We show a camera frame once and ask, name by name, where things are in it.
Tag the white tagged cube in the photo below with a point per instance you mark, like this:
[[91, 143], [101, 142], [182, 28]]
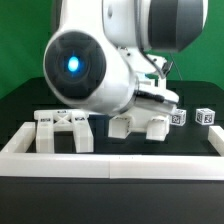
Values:
[[179, 117], [204, 116]]

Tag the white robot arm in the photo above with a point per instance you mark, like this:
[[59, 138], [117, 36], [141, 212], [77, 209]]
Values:
[[98, 48]]

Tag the white U-shaped fence frame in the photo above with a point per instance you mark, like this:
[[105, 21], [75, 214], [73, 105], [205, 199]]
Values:
[[15, 160]]

